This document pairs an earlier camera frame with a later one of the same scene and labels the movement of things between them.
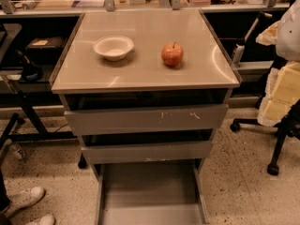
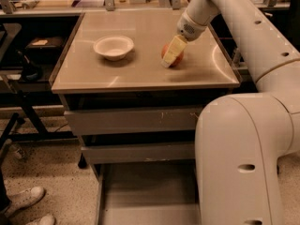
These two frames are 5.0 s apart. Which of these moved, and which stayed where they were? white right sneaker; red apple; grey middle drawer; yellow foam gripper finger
Moved: yellow foam gripper finger
Stayed: red apple; white right sneaker; grey middle drawer
